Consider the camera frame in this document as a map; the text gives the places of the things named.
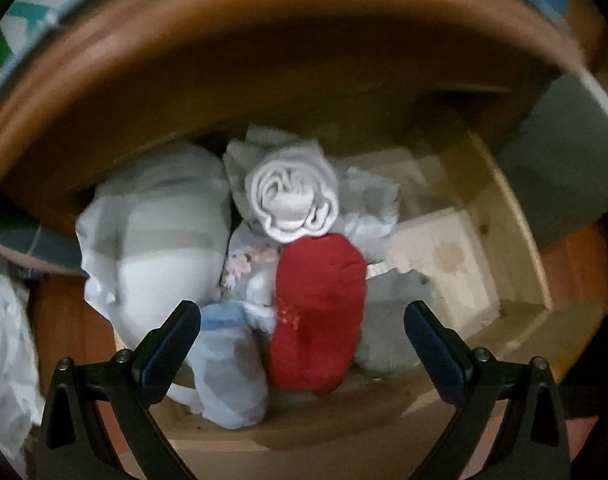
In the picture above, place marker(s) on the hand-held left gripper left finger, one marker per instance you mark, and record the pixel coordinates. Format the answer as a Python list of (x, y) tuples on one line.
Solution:
[(164, 360)]

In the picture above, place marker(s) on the white cardboard box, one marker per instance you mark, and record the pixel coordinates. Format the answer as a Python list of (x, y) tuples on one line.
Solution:
[(49, 5)]

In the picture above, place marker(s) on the large white underwear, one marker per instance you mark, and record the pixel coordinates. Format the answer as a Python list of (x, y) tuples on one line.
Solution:
[(154, 260)]

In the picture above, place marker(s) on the red sock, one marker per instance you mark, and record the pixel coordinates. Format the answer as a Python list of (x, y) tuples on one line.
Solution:
[(314, 310)]

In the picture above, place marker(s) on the white sock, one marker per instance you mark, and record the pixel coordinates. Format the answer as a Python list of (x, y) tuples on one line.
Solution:
[(289, 195)]

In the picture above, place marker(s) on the white patterned bed sheet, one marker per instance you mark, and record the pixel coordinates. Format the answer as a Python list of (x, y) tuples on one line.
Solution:
[(9, 360)]

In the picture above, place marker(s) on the floral print underwear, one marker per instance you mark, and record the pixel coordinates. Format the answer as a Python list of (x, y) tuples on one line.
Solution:
[(244, 265)]

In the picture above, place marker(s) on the grey plastic box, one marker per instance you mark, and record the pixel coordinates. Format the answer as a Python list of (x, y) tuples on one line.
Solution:
[(569, 160)]

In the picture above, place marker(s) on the grey underwear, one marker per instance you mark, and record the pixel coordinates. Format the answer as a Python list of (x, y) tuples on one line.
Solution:
[(389, 325)]

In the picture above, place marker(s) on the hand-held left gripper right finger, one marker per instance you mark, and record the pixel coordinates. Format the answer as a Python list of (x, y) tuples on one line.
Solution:
[(439, 355)]

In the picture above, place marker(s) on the brown wooden nightstand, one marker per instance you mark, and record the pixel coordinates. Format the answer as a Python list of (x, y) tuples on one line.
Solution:
[(234, 60)]

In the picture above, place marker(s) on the light blue underwear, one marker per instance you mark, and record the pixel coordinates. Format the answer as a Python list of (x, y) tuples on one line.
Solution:
[(229, 375)]

